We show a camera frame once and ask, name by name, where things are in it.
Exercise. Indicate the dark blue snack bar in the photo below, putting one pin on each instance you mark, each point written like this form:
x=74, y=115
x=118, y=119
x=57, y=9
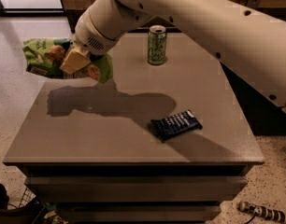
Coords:
x=175, y=125

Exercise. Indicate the dark bin with clutter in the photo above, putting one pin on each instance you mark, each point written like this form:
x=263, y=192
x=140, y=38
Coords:
x=32, y=213

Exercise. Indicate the grey drawer cabinet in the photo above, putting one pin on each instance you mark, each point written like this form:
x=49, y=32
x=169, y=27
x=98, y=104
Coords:
x=90, y=148

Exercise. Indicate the black white striped power strip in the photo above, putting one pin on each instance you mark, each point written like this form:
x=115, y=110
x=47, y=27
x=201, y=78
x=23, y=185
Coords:
x=261, y=211

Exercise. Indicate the green soda can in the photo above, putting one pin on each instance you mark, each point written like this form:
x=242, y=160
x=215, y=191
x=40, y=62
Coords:
x=156, y=44

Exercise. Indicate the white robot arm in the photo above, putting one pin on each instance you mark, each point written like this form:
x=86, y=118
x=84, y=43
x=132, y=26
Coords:
x=247, y=41

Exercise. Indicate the green rice chip bag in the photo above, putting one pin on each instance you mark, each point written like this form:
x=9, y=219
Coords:
x=45, y=55

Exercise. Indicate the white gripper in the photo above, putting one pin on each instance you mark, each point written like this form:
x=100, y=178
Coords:
x=91, y=38

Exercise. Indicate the right metal bracket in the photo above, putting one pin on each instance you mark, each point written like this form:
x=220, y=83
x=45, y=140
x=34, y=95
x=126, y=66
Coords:
x=253, y=3

